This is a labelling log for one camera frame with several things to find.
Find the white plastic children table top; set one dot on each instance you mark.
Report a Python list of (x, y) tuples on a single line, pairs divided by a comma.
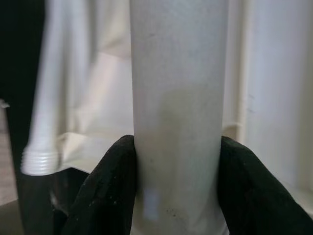
[(102, 110)]

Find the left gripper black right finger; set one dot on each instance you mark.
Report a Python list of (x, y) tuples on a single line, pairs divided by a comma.
[(256, 195)]

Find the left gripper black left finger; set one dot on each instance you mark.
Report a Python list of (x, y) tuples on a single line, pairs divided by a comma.
[(102, 191)]

